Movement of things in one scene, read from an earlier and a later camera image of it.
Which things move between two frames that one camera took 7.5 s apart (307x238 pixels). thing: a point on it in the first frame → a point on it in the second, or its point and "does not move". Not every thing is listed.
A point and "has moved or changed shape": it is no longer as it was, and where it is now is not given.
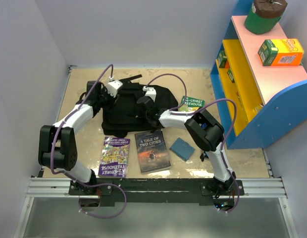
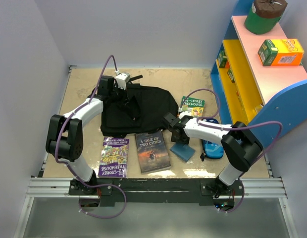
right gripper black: x=154 y=102 → x=183 y=140
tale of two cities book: x=152 y=154 does not move
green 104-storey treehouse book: x=192 y=104 does not move
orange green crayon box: x=287 y=52 does not move
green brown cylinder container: x=264 y=15 does not move
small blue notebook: x=182 y=148 does not move
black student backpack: x=121 y=113 has moved or changed shape
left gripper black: x=112 y=99 → x=123 y=91
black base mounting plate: x=156 y=192 does not move
